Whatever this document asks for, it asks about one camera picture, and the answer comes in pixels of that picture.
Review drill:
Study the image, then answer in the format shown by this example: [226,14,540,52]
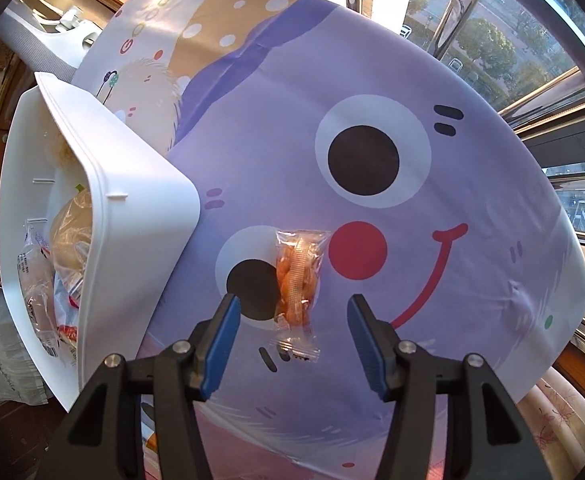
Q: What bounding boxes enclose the white office chair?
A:
[0,5,106,83]

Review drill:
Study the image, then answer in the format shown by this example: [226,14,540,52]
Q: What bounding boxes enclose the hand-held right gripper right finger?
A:
[347,294,546,480]

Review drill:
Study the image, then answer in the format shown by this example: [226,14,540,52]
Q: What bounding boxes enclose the large white red packet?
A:
[42,324,80,361]

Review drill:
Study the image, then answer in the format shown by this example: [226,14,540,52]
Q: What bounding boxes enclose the clear bread packet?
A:
[47,191,94,281]

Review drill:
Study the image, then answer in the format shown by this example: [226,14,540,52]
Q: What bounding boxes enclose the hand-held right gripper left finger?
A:
[55,291,243,480]

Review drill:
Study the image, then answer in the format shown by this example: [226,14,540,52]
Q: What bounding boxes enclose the white plastic bin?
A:
[0,71,202,413]

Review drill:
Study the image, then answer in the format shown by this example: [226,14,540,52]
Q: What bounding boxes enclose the cream floral bedding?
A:
[517,365,585,480]

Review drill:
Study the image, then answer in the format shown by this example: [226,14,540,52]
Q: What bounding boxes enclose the clear orange snack packet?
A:
[268,228,332,363]

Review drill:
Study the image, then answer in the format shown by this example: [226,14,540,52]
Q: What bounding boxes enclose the cartoon printed tablecloth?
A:
[72,0,585,480]

